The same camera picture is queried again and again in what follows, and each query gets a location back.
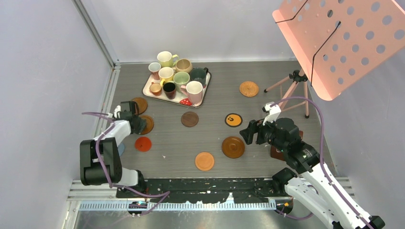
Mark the orange black smiley coaster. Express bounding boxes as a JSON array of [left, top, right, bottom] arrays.
[[224, 113, 243, 127]]

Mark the light orange round coaster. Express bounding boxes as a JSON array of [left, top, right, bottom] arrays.
[[194, 152, 215, 171]]

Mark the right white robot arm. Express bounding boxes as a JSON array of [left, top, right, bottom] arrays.
[[240, 118, 385, 229]]

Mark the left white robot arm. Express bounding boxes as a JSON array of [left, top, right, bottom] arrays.
[[79, 101, 147, 198]]

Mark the yellow mug back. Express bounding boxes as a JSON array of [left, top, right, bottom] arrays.
[[157, 51, 179, 67]]

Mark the dark green mug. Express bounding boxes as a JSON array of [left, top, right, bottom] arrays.
[[189, 67, 209, 87]]

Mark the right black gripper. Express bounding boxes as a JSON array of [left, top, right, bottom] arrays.
[[239, 114, 287, 153]]

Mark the small pink white cup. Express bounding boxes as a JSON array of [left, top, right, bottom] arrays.
[[148, 62, 161, 80]]

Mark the yellow mug middle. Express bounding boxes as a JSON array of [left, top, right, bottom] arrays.
[[158, 67, 175, 87]]

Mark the cream serving tray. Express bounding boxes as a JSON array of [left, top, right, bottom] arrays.
[[142, 71, 212, 108]]

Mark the dark brown ridged coaster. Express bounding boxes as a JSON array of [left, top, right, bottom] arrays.
[[222, 136, 245, 159]]

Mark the brown ridged wooden coaster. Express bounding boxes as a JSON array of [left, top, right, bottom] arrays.
[[140, 115, 154, 135]]

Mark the dark walnut round coaster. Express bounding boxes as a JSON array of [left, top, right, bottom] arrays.
[[181, 112, 199, 127]]

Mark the pink perforated music stand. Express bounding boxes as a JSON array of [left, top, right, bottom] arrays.
[[272, 0, 405, 101]]

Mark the woven rattan coaster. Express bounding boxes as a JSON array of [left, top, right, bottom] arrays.
[[239, 81, 259, 97]]

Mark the yellow mug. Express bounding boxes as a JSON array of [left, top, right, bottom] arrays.
[[157, 51, 179, 67], [158, 67, 175, 87]]

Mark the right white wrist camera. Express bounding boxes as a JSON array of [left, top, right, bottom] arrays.
[[262, 102, 281, 126]]

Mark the beige brown cup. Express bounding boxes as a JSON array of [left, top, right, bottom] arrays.
[[174, 59, 193, 73]]

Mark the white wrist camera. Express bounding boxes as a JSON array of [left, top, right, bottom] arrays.
[[262, 102, 281, 126], [113, 105, 121, 119]]

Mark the small orange cup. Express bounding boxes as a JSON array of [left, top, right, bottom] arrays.
[[149, 82, 162, 96]]

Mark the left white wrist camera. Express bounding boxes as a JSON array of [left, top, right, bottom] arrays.
[[113, 105, 121, 119]]

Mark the red apple smiley coaster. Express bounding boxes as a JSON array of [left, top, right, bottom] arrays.
[[134, 137, 152, 152]]

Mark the light green cup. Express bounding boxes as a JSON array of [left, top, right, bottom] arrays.
[[173, 72, 190, 93]]

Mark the pink white mug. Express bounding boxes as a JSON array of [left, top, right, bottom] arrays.
[[180, 81, 203, 105]]

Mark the dark maroon cup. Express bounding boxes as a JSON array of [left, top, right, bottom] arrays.
[[162, 82, 177, 100]]

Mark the brown leather holder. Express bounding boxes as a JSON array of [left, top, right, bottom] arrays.
[[268, 129, 303, 161]]

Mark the blue round coaster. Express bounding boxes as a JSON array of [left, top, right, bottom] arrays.
[[118, 143, 125, 156]]

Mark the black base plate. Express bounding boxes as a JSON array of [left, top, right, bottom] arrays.
[[134, 177, 292, 204]]

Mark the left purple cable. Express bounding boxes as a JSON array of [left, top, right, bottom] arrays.
[[81, 111, 171, 216]]

